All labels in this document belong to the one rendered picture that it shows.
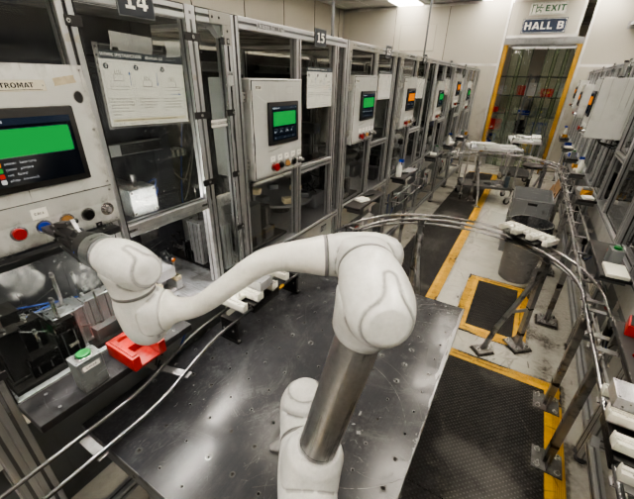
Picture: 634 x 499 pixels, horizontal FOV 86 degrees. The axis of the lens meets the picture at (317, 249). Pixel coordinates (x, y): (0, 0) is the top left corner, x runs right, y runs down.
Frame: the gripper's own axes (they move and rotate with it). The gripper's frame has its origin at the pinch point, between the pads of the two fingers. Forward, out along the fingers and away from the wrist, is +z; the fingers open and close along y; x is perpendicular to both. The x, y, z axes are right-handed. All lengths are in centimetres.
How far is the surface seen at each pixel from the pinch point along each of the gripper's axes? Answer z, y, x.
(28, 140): 3.0, 23.6, -2.4
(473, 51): 43, 95, -868
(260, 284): -14, -50, -68
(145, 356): -9, -50, -10
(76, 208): 5.3, 2.6, -9.4
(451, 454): -114, -141, -100
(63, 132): 3.0, 24.6, -11.1
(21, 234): 4.2, 0.1, 5.9
